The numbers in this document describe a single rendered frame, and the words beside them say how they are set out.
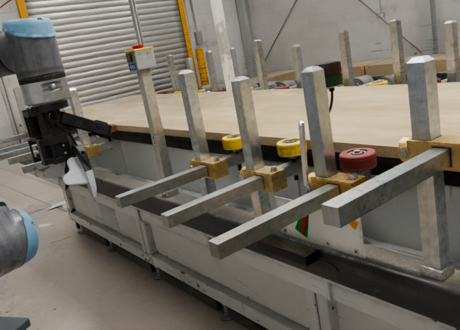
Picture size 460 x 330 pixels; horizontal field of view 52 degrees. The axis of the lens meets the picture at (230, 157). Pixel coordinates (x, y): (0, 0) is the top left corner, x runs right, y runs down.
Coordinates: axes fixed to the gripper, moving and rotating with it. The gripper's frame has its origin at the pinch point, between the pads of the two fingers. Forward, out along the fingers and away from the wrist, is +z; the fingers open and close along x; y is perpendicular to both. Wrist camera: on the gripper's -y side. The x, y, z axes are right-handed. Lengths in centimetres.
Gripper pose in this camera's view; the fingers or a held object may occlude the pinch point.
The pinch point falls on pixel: (83, 192)
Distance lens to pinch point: 107.5
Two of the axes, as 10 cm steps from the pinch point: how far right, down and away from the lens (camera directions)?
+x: 6.4, 0.7, -7.7
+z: 1.7, 9.6, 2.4
